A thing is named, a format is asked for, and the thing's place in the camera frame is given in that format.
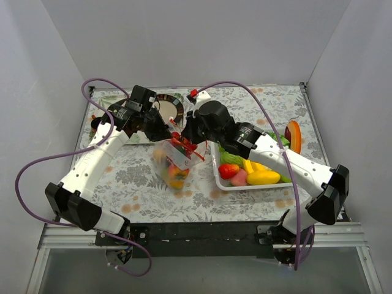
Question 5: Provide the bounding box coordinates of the red lychee bunch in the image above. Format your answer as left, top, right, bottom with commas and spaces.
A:
170, 132, 198, 156

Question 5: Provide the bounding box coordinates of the clear zip bag orange zipper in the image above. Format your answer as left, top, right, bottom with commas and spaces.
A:
153, 121, 208, 186

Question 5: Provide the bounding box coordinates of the orange red pepper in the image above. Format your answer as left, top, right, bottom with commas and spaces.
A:
167, 164, 190, 180

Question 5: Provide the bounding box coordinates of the yellow green mango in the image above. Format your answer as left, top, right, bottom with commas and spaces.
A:
163, 175, 184, 190

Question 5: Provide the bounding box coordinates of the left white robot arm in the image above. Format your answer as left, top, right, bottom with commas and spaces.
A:
45, 85, 171, 245

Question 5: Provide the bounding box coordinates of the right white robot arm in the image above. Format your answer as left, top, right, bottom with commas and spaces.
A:
182, 99, 349, 244

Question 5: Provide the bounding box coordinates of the striped rim ceramic plate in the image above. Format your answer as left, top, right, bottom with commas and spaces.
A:
153, 94, 184, 124

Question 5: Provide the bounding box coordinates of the floral serving tray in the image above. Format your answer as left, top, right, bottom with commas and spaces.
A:
88, 91, 152, 145

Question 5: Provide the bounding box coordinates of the white plastic basket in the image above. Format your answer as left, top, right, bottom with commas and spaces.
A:
209, 143, 292, 191

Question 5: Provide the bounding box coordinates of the green cabbage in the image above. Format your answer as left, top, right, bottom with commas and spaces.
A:
220, 151, 243, 167

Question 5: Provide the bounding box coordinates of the small brown clay cup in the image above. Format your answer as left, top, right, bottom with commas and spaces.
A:
90, 115, 101, 134

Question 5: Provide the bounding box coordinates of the pink peach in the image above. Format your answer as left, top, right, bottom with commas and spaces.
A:
230, 168, 247, 187

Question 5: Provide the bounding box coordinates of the floral tablecloth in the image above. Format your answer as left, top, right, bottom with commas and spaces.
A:
92, 85, 326, 222

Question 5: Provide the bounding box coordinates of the yellow mango in basket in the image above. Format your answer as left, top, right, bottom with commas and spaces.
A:
246, 170, 281, 186

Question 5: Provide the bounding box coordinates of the green lettuce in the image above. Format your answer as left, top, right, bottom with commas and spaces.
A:
266, 131, 290, 148

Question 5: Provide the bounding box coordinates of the orange papaya slice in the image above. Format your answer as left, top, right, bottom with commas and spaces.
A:
284, 121, 302, 154

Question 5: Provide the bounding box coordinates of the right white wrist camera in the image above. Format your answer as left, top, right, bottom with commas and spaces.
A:
187, 89, 211, 110

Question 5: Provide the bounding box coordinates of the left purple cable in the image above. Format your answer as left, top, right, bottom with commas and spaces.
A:
14, 78, 132, 227

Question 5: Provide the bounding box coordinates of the purple cable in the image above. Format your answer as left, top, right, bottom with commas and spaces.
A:
198, 81, 315, 272
14, 78, 132, 227

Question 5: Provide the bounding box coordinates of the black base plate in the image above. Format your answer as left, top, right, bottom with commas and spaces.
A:
94, 220, 304, 260

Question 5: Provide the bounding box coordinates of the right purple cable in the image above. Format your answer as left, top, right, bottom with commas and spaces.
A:
198, 81, 315, 272

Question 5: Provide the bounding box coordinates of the aluminium frame rail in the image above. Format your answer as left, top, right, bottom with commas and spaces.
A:
39, 222, 368, 249

